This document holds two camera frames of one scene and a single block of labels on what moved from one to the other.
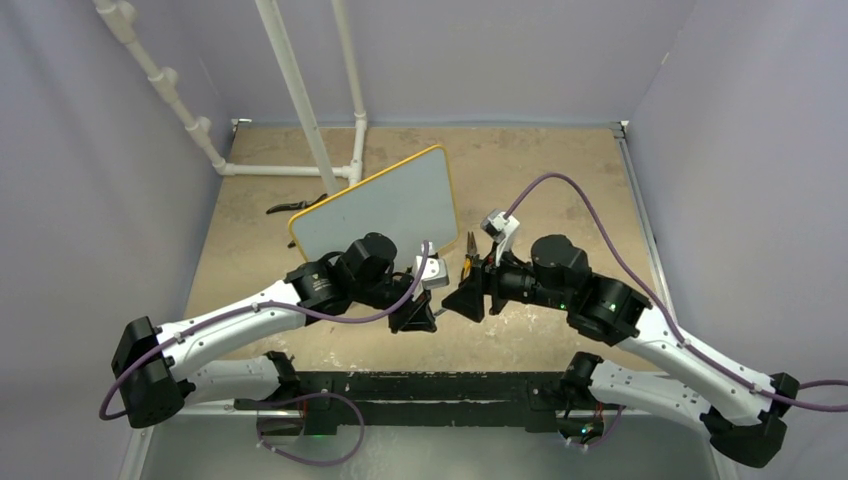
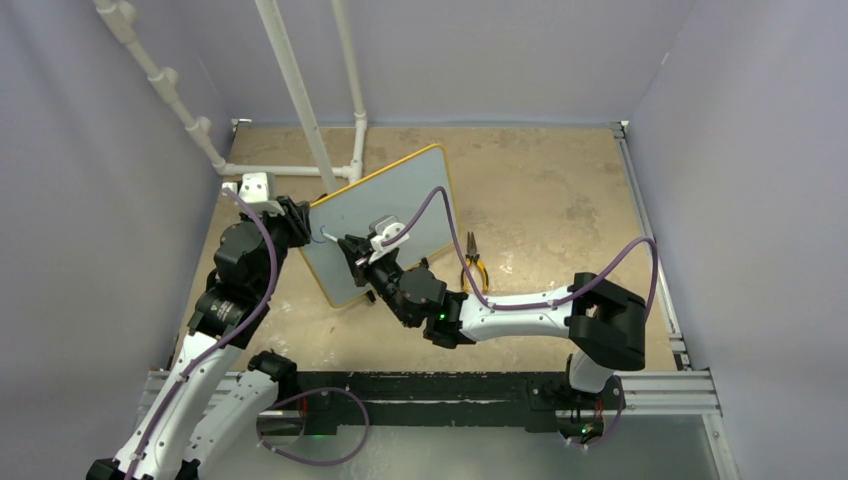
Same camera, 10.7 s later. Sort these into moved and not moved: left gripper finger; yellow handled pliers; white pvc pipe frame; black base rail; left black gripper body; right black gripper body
Moved: left black gripper body; left gripper finger; right black gripper body
Not moved: yellow handled pliers; white pvc pipe frame; black base rail
